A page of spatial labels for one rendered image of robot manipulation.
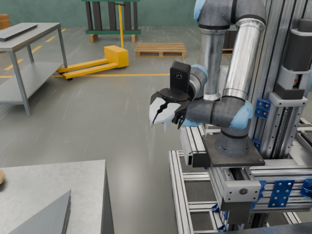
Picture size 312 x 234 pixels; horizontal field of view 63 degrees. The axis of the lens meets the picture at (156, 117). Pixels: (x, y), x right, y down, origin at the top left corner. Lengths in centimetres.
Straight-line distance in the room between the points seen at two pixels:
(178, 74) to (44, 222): 59
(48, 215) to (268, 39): 105
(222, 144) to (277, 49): 46
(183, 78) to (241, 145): 59
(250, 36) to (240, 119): 27
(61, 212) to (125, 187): 160
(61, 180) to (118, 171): 163
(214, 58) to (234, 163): 44
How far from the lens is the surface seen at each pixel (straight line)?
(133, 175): 258
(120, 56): 536
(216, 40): 100
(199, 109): 81
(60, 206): 92
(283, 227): 145
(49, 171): 110
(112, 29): 787
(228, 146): 114
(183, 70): 60
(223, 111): 80
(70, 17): 1063
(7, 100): 402
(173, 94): 63
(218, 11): 97
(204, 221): 197
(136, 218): 222
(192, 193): 213
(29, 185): 107
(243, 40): 90
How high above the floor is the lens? 173
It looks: 29 degrees down
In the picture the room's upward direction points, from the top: straight up
